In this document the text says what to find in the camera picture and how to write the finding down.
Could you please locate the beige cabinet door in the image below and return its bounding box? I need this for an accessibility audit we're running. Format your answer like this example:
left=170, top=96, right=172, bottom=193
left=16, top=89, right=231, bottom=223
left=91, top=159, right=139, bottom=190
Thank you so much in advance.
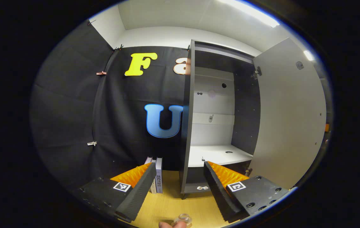
left=248, top=37, right=327, bottom=190

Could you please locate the black backdrop cloth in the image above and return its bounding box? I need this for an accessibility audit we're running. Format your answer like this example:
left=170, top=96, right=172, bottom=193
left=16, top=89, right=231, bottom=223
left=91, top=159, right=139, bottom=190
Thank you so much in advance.
left=29, top=20, right=190, bottom=190

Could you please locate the clear plastic bottle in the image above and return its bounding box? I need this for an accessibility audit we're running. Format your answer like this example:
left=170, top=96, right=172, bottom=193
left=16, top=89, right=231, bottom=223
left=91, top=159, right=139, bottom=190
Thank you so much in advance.
left=173, top=213, right=193, bottom=228

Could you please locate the dark grey cabinet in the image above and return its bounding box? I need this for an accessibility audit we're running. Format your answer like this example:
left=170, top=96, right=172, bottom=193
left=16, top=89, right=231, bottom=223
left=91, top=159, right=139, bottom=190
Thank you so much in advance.
left=180, top=40, right=261, bottom=199

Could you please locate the long ceiling light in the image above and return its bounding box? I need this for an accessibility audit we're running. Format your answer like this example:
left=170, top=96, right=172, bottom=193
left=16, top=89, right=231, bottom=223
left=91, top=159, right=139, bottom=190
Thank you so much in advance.
left=218, top=0, right=280, bottom=28

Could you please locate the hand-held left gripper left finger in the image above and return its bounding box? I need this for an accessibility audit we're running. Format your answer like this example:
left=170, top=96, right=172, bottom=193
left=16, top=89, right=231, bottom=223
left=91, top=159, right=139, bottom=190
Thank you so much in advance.
left=72, top=162, right=157, bottom=223

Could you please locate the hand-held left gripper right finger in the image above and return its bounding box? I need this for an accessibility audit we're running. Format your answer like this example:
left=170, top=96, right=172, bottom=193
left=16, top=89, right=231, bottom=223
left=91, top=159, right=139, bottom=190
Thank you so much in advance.
left=203, top=161, right=297, bottom=223

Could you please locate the white book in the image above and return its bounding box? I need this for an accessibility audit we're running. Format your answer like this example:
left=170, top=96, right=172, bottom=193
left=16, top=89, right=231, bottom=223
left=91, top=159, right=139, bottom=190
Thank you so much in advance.
left=150, top=157, right=157, bottom=194

